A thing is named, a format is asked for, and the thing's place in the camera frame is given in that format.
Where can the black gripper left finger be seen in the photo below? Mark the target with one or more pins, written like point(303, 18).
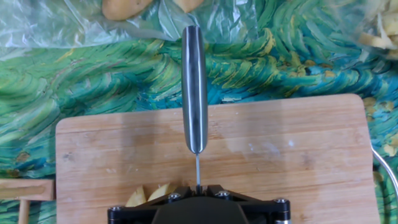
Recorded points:
point(183, 190)

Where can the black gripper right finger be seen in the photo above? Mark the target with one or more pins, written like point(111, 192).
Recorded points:
point(214, 190)

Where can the steel kitchen knife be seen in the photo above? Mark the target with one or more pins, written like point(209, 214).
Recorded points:
point(194, 93)

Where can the cut potato slice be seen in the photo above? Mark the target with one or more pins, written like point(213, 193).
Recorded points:
point(160, 191)

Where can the wooden cutting board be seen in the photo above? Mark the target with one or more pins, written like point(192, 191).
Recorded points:
point(280, 155)

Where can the painted landscape tablecloth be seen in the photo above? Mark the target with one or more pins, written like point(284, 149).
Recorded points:
point(77, 84)

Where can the wooden peg rack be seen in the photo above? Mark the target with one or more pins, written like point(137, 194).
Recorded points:
point(28, 188)

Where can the whole potato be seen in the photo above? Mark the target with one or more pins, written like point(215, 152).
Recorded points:
point(124, 9)
point(188, 4)

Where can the clear plastic bag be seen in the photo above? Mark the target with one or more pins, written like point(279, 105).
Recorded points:
point(46, 25)

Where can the bag of chopped potato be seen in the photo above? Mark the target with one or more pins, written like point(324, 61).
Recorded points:
point(382, 34)

